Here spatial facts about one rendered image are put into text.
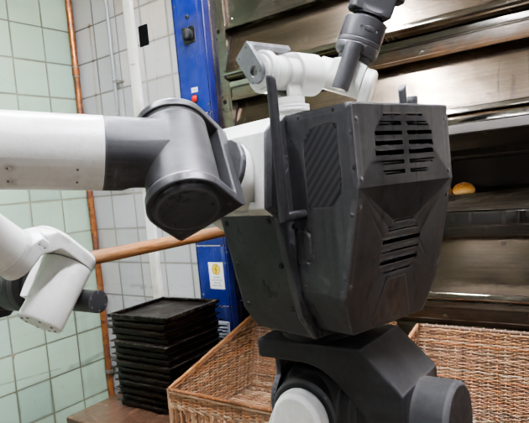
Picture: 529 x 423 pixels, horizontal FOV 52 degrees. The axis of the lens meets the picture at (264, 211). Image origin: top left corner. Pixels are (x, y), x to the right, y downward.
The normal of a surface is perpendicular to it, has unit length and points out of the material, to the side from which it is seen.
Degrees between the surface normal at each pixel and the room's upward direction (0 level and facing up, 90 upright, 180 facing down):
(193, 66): 90
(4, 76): 90
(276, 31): 70
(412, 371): 45
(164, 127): 49
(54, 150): 93
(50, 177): 133
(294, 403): 90
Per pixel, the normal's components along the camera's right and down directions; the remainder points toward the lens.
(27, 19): 0.80, -0.04
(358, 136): 0.65, -0.02
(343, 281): -0.77, 0.11
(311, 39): -0.58, -0.25
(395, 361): 0.50, -0.74
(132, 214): -0.59, 0.10
